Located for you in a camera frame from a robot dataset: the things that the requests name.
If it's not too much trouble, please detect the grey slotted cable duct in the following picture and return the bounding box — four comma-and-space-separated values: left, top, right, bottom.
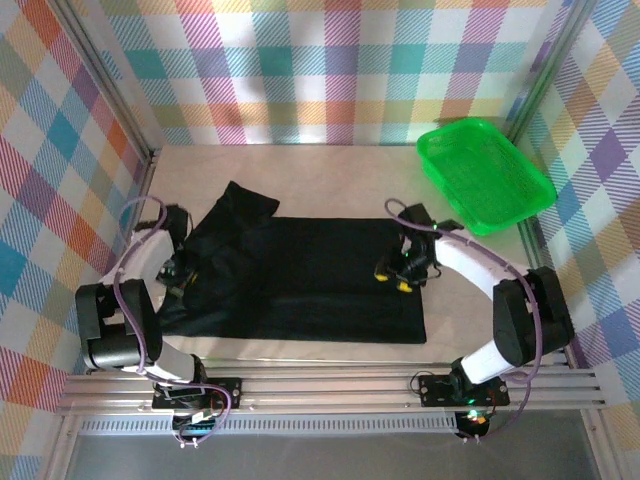
79, 417, 459, 436

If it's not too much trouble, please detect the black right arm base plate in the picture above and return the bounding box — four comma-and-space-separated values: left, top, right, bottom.
418, 374, 511, 407

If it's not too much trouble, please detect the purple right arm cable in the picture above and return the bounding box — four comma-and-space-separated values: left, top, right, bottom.
383, 198, 546, 445

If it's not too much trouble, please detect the colourful plaid backdrop cloth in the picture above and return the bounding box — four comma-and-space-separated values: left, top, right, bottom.
0, 0, 640, 480

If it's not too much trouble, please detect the green plastic basket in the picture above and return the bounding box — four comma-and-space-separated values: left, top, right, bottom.
416, 117, 558, 238

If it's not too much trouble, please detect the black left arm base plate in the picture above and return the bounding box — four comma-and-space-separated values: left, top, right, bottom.
152, 377, 244, 409

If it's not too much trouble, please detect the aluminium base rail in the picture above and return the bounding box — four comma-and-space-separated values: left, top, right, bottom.
54, 362, 609, 416

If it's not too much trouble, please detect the black t-shirt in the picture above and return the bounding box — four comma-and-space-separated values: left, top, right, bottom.
159, 179, 428, 346

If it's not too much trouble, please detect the aluminium frame post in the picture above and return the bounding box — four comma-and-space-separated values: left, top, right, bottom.
47, 0, 164, 166
502, 0, 601, 151

